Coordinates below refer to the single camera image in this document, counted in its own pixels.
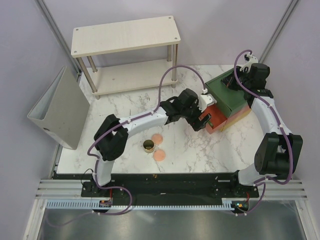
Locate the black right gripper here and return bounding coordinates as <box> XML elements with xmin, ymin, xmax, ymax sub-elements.
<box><xmin>220</xmin><ymin>68</ymin><xmax>250</xmax><ymax>93</ymax></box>

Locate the coral drawer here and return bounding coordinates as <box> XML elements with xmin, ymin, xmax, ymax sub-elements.
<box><xmin>199</xmin><ymin>104</ymin><xmax>227</xmax><ymax>134</ymax></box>

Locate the green drawer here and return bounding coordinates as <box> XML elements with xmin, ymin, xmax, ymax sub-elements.
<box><xmin>206</xmin><ymin>81</ymin><xmax>231</xmax><ymax>118</ymax></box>

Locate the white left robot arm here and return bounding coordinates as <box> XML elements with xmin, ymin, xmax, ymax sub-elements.
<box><xmin>87</xmin><ymin>88</ymin><xmax>217</xmax><ymax>197</ymax></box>

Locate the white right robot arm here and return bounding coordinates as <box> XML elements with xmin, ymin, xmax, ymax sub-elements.
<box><xmin>221</xmin><ymin>63</ymin><xmax>303</xmax><ymax>197</ymax></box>

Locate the coral drawer box housing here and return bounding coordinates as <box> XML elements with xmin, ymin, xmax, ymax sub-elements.
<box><xmin>224</xmin><ymin>104</ymin><xmax>251</xmax><ymax>128</ymax></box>

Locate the green drawer box housing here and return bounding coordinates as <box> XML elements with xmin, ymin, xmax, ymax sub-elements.
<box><xmin>205</xmin><ymin>69</ymin><xmax>248</xmax><ymax>118</ymax></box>

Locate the yellow drawer box housing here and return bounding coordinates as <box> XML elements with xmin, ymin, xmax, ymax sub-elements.
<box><xmin>220</xmin><ymin>109</ymin><xmax>251</xmax><ymax>132</ymax></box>

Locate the gold black round jar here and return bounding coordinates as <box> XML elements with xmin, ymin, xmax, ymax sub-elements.
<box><xmin>142</xmin><ymin>139</ymin><xmax>155</xmax><ymax>153</ymax></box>

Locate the white wooden two-tier shelf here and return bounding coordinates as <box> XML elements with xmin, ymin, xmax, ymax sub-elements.
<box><xmin>71</xmin><ymin>15</ymin><xmax>181</xmax><ymax>99</ymax></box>

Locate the grey file holder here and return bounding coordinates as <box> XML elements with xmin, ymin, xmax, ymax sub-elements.
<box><xmin>27</xmin><ymin>66</ymin><xmax>90</xmax><ymax>150</ymax></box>

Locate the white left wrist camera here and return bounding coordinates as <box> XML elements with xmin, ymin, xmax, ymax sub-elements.
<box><xmin>197</xmin><ymin>88</ymin><xmax>217</xmax><ymax>112</ymax></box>

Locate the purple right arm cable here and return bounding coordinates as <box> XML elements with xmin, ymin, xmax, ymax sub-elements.
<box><xmin>233</xmin><ymin>50</ymin><xmax>293</xmax><ymax>217</ymax></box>

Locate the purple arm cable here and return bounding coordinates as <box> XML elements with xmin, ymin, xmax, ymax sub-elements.
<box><xmin>233</xmin><ymin>50</ymin><xmax>293</xmax><ymax>217</ymax></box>
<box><xmin>47</xmin><ymin>64</ymin><xmax>207</xmax><ymax>227</ymax></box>

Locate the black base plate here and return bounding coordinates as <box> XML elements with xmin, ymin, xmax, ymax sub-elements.
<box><xmin>81</xmin><ymin>173</ymin><xmax>259</xmax><ymax>207</ymax></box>

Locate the right blue cable duct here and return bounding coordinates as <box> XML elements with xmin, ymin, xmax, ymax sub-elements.
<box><xmin>221</xmin><ymin>197</ymin><xmax>259</xmax><ymax>210</ymax></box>

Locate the blue cable duct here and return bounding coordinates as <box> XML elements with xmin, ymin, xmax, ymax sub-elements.
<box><xmin>46</xmin><ymin>199</ymin><xmax>113</xmax><ymax>210</ymax></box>
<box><xmin>221</xmin><ymin>197</ymin><xmax>259</xmax><ymax>210</ymax></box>

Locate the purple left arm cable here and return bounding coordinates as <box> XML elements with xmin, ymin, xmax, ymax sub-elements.
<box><xmin>47</xmin><ymin>64</ymin><xmax>207</xmax><ymax>227</ymax></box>

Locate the aluminium frame rail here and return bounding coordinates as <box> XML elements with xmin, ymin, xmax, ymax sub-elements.
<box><xmin>35</xmin><ymin>179</ymin><xmax>308</xmax><ymax>201</ymax></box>

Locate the left blue cable duct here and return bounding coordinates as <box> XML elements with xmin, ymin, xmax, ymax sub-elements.
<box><xmin>46</xmin><ymin>199</ymin><xmax>113</xmax><ymax>210</ymax></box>

